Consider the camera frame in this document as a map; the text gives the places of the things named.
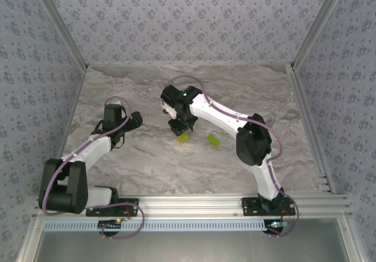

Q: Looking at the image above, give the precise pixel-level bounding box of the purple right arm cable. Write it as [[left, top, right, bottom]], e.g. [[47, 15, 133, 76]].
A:
[[166, 75, 300, 239]]

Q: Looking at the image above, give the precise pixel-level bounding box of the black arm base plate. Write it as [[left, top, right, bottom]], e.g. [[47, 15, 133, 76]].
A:
[[240, 197, 296, 217], [85, 197, 140, 217]]

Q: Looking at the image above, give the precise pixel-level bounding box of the aluminium side rail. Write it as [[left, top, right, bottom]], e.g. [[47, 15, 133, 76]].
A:
[[289, 65, 337, 194], [43, 65, 89, 197]]

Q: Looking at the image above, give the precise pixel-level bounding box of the long aluminium base rail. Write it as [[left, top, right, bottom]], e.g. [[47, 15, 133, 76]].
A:
[[32, 194, 353, 218]]

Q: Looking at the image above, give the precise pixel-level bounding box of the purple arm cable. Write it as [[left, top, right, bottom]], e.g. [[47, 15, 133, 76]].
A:
[[41, 96, 145, 241], [166, 75, 300, 239]]

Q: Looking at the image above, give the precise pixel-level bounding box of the small controller board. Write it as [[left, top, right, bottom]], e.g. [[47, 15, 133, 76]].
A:
[[98, 219, 123, 230], [266, 220, 289, 230]]

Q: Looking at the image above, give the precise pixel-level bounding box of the white slotted cable duct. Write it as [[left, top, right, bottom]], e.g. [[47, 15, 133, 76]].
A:
[[43, 219, 268, 233]]

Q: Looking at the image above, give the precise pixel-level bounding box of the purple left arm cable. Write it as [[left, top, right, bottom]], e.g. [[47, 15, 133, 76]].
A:
[[41, 96, 145, 241]]

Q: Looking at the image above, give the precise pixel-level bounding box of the grey metal panel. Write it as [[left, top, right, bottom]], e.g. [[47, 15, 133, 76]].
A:
[[17, 217, 361, 262]]

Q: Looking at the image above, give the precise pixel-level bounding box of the aluminium frame post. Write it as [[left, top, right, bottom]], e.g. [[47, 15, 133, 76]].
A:
[[28, 0, 89, 69], [289, 0, 352, 72]]

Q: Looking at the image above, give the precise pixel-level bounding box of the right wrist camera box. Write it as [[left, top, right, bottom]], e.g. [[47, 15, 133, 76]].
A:
[[160, 102, 177, 119]]

